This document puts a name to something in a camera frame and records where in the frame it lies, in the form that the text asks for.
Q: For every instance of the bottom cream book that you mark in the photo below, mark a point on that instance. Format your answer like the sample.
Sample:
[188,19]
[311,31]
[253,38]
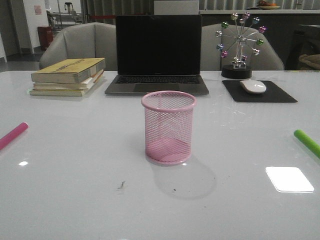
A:
[55,93]

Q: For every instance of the right grey armchair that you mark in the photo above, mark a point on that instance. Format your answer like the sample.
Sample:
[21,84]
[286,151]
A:
[210,59]

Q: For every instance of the cream book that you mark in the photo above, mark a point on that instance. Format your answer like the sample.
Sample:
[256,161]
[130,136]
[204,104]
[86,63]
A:
[55,93]
[84,85]

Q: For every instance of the middle cream book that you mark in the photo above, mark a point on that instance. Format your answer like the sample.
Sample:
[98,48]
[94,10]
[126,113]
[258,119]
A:
[84,85]

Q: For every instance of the red trash bin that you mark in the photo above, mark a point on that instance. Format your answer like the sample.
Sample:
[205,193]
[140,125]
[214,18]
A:
[45,34]

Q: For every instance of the grey laptop computer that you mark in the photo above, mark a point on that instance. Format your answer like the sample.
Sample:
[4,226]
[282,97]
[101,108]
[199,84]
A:
[158,53]

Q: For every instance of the grey armchair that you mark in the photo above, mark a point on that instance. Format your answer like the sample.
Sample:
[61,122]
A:
[210,59]
[89,40]

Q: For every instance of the pink mesh pen holder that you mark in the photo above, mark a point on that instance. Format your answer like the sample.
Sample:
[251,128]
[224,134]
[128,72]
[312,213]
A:
[168,120]

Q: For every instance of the black mouse pad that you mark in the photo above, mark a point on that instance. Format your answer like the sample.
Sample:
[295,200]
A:
[273,93]

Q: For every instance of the ferris wheel desk ornament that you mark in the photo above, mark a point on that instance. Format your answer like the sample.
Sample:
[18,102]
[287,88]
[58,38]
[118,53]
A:
[239,40]

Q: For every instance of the fruit bowl on counter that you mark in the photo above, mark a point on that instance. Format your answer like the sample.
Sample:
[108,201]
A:
[266,5]

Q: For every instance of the white computer mouse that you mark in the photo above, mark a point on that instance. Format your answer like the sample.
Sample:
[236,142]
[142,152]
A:
[253,86]

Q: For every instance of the top yellow book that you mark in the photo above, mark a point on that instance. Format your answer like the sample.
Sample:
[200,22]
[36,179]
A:
[69,71]

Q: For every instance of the left grey armchair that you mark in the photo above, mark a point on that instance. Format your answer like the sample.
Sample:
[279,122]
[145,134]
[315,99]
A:
[89,40]

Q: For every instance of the pink marker pen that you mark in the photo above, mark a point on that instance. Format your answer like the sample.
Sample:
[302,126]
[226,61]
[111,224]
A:
[13,134]

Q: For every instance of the green marker pen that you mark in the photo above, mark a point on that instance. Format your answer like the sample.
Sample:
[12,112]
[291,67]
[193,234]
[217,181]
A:
[308,142]

